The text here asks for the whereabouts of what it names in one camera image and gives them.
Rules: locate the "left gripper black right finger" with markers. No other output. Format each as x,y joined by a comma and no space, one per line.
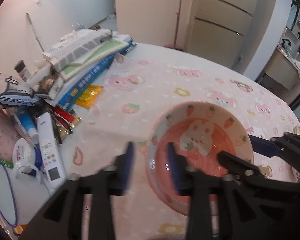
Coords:
224,207

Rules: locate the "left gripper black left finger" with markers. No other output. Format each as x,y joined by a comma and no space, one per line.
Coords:
62,216

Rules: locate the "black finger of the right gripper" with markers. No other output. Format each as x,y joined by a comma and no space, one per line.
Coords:
237,166
269,148

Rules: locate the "pink strawberry bunny bowl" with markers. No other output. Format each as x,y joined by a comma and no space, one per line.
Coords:
199,130

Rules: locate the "white cartoon animal plate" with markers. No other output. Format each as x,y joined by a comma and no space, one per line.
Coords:
296,130

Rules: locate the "white air conditioner remote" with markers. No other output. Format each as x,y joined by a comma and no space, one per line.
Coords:
49,150

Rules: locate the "round blue rim mirror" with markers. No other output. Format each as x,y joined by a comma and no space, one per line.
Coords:
8,208

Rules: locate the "white cream jar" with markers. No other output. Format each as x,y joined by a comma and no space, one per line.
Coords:
24,151

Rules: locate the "beige bathroom vanity cabinet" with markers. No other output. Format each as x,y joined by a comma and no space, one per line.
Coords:
281,70

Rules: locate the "pink towel on vanity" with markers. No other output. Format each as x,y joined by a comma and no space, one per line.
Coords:
294,62

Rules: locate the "red snack packet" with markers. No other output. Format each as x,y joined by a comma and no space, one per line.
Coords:
72,120

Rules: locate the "blue white tube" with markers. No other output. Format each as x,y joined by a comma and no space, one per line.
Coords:
27,122

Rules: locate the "pink cartoon tablecloth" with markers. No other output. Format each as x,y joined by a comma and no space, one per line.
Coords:
135,95

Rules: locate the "blue textbook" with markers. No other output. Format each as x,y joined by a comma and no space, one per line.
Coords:
72,90

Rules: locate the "yellow orange snack packet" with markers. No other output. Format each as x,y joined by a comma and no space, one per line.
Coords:
87,98

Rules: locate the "bathroom mirror cabinet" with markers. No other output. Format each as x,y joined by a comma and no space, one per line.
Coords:
293,24

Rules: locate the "red broom with dustpan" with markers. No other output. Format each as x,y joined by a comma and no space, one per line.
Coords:
174,45

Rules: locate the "blue white pencil pouch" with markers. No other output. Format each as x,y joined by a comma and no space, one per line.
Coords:
15,93

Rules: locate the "beige three-door refrigerator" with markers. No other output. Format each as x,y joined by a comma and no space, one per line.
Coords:
217,29

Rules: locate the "small black cap bottle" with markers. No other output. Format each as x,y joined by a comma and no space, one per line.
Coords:
22,71

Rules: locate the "green white notebook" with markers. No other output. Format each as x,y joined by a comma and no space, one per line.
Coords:
92,56

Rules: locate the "grey white striped book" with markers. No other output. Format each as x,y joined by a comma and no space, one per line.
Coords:
76,44

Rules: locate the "leaning metal mop pole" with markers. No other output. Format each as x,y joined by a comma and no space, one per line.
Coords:
34,31

